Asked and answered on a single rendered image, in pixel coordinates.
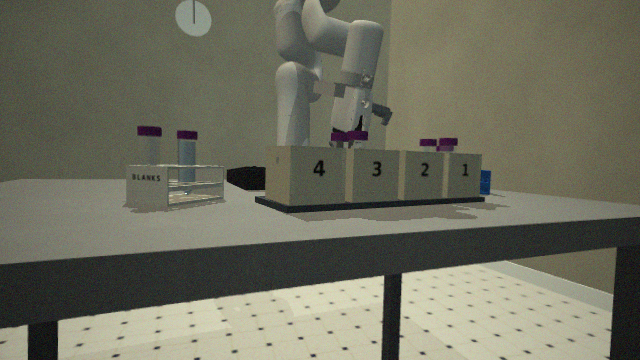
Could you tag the cream tube rack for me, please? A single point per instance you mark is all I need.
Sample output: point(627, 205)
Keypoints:
point(150, 185)

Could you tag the blue tube rack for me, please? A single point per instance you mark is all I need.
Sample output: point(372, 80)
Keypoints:
point(485, 182)

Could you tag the beige bucket adapter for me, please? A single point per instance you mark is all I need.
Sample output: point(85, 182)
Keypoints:
point(371, 175)
point(305, 175)
point(461, 175)
point(420, 175)

